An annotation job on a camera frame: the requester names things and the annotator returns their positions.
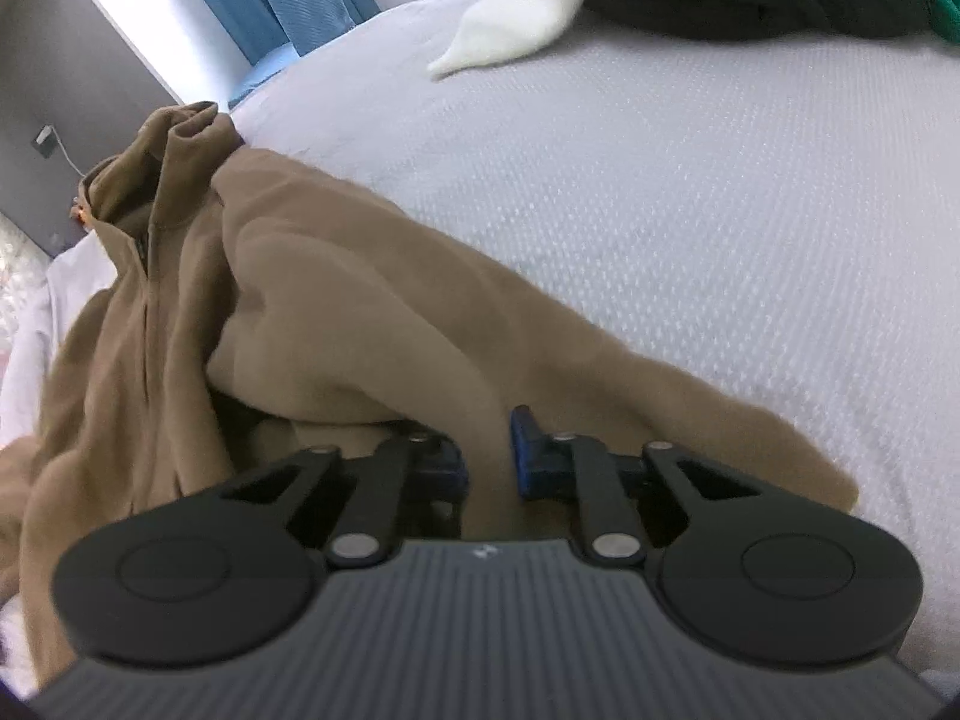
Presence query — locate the white bedsheet bundle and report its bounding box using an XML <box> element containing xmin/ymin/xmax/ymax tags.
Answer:
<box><xmin>0</xmin><ymin>236</ymin><xmax>121</xmax><ymax>458</ymax></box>

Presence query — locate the bed with grey sheet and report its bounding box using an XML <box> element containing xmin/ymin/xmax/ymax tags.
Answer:
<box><xmin>229</xmin><ymin>0</ymin><xmax>960</xmax><ymax>683</ymax></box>

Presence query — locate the brown hoodie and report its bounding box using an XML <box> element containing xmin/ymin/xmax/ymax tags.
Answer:
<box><xmin>0</xmin><ymin>101</ymin><xmax>860</xmax><ymax>691</ymax></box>

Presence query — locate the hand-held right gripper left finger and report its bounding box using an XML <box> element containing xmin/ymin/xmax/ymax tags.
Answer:
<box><xmin>214</xmin><ymin>431</ymin><xmax>472</xmax><ymax>569</ymax></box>

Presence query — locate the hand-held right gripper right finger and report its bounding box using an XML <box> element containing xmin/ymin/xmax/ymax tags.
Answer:
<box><xmin>510</xmin><ymin>405</ymin><xmax>766</xmax><ymax>569</ymax></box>

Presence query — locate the white charger cable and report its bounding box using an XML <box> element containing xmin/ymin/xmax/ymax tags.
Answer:
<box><xmin>52</xmin><ymin>142</ymin><xmax>87</xmax><ymax>185</ymax></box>

